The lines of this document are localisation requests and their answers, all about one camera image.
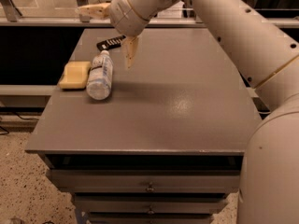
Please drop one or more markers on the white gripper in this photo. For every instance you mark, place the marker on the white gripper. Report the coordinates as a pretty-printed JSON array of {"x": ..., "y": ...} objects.
[{"x": 126, "y": 15}]

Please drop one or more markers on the blue plastic water bottle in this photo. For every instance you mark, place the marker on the blue plastic water bottle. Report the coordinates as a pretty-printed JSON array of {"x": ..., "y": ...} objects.
[{"x": 100, "y": 77}]

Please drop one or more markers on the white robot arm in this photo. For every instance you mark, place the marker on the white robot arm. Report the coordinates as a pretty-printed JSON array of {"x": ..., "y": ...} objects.
[{"x": 269, "y": 61}]

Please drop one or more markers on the yellow sponge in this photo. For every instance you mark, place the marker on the yellow sponge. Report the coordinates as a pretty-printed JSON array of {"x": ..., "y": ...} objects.
[{"x": 75, "y": 75}]

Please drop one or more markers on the black remote control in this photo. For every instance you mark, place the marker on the black remote control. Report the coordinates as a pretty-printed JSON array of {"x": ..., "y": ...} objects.
[{"x": 111, "y": 43}]

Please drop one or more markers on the grey metal railing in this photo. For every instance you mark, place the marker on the grey metal railing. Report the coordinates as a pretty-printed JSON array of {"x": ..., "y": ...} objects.
[{"x": 63, "y": 12}]

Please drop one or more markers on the grey top drawer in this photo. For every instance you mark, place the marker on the grey top drawer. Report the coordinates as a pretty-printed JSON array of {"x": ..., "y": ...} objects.
[{"x": 84, "y": 181}]

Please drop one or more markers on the grey drawer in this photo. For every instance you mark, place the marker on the grey drawer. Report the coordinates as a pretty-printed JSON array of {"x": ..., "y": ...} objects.
[
  {"x": 160, "y": 203},
  {"x": 84, "y": 181},
  {"x": 110, "y": 218}
]

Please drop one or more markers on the metal top drawer knob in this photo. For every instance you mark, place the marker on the metal top drawer knob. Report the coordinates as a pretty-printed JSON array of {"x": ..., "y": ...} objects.
[{"x": 150, "y": 188}]

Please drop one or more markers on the metal drawer knob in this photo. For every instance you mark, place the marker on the metal drawer knob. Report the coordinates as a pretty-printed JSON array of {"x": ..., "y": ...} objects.
[
  {"x": 150, "y": 211},
  {"x": 150, "y": 188}
]

